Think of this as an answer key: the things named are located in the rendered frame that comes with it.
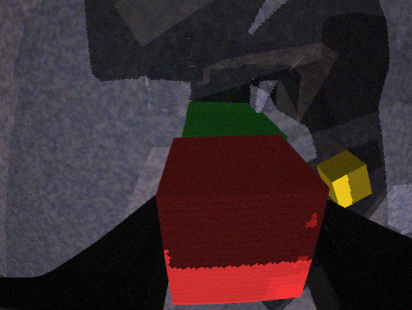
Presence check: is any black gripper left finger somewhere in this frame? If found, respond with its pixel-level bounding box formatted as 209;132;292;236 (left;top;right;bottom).
0;195;169;310

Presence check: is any red block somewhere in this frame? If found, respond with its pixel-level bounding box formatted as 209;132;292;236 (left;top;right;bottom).
157;135;331;305

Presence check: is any yellow block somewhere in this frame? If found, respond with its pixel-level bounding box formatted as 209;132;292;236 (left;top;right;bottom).
316;150;372;207

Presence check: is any green block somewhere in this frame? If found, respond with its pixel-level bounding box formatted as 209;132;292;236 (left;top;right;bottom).
182;110;287;140
186;101;257;115

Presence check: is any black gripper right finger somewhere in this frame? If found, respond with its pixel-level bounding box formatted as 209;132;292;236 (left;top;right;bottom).
306;200;412;310

